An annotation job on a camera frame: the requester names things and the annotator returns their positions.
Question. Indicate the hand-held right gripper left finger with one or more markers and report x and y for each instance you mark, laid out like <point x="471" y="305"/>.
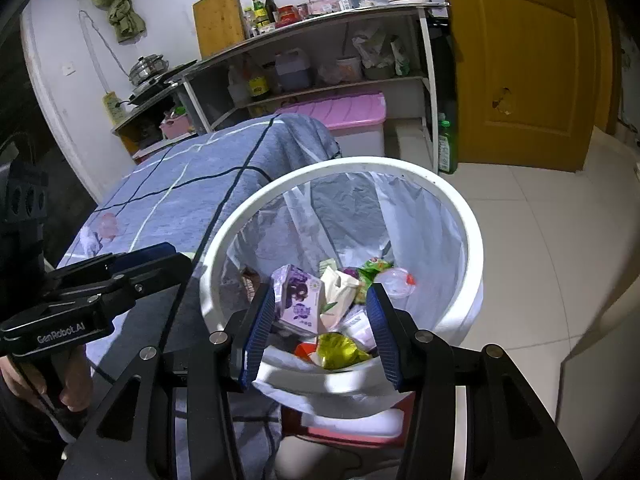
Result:
<point x="260" y="325"/>

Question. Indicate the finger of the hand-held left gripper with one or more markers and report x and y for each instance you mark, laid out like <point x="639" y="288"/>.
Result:
<point x="160" y="272"/>
<point x="145" y="255"/>

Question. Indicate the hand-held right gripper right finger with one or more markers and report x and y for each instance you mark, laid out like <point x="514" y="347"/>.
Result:
<point x="382" y="335"/>

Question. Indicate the yellow foil wrapper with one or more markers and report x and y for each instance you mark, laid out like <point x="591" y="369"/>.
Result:
<point x="342" y="352"/>

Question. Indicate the purple milk carton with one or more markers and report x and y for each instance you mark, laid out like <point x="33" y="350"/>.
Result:
<point x="300" y="300"/>

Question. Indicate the red lidded plastic cup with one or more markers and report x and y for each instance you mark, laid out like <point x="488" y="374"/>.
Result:
<point x="397" y="282"/>

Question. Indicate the white paper bag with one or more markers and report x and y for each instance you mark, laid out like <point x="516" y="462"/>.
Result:
<point x="340" y="295"/>

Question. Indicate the green snack packet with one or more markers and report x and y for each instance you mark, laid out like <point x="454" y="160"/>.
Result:
<point x="375" y="267"/>

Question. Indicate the white round bin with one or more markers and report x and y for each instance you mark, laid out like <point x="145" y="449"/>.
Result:
<point x="465" y="240"/>

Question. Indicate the white plastic bin liner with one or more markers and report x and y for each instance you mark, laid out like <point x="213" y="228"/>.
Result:
<point x="350" y="210"/>

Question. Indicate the person's left forearm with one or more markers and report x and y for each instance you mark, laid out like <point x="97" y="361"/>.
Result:
<point x="25" y="440"/>

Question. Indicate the person's left hand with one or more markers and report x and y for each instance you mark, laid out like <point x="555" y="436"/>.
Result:
<point x="80" y="380"/>

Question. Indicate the red wrapper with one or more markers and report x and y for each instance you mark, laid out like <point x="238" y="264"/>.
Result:
<point x="305" y="349"/>

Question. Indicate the magenta wrapper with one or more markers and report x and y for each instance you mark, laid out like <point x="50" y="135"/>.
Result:
<point x="351" y="273"/>

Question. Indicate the blue checked blanket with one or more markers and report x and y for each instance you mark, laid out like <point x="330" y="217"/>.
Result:
<point x="200" y="175"/>

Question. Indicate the low wooden shelf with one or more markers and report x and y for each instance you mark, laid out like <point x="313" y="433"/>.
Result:
<point x="145" y="125"/>

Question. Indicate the pink plastic basket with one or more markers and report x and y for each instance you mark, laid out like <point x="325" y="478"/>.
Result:
<point x="176" y="127"/>

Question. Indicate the yellow power strip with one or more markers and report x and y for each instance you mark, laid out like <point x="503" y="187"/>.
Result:
<point x="114" y="109"/>

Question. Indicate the black induction cooker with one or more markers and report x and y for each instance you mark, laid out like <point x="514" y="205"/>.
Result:
<point x="155" y="87"/>

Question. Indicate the steel cooking pot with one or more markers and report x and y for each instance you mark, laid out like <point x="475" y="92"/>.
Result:
<point x="147" y="70"/>

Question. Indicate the clear plastic bottle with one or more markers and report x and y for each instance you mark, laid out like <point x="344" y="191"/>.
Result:
<point x="238" y="87"/>

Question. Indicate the green glass bottle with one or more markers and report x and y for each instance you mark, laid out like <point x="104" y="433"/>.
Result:
<point x="447" y="147"/>

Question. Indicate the yellow label oil bottle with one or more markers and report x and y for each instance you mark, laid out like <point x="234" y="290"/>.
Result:
<point x="258" y="82"/>

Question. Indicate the pink lidded storage box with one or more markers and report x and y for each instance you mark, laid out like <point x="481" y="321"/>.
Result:
<point x="340" y="115"/>

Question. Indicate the grey plastic jug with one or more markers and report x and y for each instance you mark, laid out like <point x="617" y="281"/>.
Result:
<point x="294" y="70"/>

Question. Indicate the green hanging cloth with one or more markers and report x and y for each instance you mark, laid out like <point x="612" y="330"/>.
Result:
<point x="120" y="10"/>

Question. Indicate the wooden cutting board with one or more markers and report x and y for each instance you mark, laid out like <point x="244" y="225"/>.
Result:
<point x="220" y="22"/>

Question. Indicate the small seasoning bottle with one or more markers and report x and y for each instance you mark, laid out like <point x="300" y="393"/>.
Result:
<point x="248" y="22"/>

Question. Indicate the white plastic container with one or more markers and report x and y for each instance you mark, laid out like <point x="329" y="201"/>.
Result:
<point x="348" y="70"/>

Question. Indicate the white metal shelf rack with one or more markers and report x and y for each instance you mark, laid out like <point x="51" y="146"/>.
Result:
<point x="310" y="35"/>

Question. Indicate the dark sauce bottle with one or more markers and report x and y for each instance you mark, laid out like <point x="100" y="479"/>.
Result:
<point x="271" y="10"/>

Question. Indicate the red jar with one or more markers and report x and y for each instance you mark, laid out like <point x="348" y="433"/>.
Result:
<point x="287" y="14"/>

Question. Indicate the crumpled plastic bags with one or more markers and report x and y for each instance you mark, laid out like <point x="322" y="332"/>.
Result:
<point x="380" y="52"/>

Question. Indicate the brown wooden door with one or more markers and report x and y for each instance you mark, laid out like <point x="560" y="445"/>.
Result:
<point x="525" y="60"/>

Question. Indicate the white wall switch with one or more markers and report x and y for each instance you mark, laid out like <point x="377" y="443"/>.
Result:
<point x="68" y="70"/>

